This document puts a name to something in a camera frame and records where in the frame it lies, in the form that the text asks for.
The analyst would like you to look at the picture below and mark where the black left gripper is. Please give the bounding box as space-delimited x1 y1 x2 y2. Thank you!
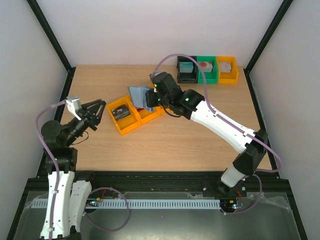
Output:
65 99 107 146

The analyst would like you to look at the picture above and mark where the blue card holder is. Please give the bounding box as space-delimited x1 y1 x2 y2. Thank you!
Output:
128 86 155 112

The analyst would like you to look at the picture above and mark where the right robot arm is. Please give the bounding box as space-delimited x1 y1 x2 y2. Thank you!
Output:
145 71 268 196

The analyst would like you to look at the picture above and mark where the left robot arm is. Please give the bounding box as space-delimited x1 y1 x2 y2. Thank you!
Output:
35 96 106 240

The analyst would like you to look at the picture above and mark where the yellow bin with red cards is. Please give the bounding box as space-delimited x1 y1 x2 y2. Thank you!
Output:
132 106 165 125

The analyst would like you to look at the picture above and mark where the black credit card stack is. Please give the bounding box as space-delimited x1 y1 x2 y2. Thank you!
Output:
111 104 131 121

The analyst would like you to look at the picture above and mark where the teal card deck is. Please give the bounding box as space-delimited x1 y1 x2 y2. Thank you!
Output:
179 61 194 73

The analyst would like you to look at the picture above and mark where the grey card deck in green bin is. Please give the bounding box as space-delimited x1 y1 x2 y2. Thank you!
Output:
199 61 213 73

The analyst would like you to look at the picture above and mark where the black storage bin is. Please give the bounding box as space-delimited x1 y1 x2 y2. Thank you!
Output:
176 56 198 84

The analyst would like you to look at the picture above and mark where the green storage bin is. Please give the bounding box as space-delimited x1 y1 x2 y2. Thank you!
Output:
197 56 219 84

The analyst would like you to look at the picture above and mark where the orange storage bin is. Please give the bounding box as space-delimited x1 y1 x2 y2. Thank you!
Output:
216 56 239 84

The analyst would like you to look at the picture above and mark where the grey deck in orange bin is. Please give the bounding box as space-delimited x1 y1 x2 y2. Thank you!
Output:
219 61 232 74

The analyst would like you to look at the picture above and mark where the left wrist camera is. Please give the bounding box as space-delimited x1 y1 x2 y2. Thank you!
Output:
65 95 82 121

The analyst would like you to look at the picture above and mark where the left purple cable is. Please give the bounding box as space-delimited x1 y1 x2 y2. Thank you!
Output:
34 101 131 240

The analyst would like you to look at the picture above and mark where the purple cable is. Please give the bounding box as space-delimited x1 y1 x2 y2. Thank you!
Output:
34 101 131 240
154 52 285 216

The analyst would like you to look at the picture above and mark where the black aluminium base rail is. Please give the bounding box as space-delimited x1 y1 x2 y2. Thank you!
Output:
23 170 292 198

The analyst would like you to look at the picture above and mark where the black frame post left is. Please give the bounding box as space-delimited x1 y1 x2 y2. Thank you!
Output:
26 0 76 75

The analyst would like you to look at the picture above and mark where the black frame post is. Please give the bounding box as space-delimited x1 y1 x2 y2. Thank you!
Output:
26 0 76 75
244 0 294 75

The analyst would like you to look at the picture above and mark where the light blue cable duct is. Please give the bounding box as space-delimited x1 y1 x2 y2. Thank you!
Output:
29 197 222 210

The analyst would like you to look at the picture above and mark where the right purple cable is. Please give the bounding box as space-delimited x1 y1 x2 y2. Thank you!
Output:
154 52 285 216

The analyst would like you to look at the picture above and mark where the black frame post right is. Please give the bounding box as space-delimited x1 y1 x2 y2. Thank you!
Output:
244 0 294 75

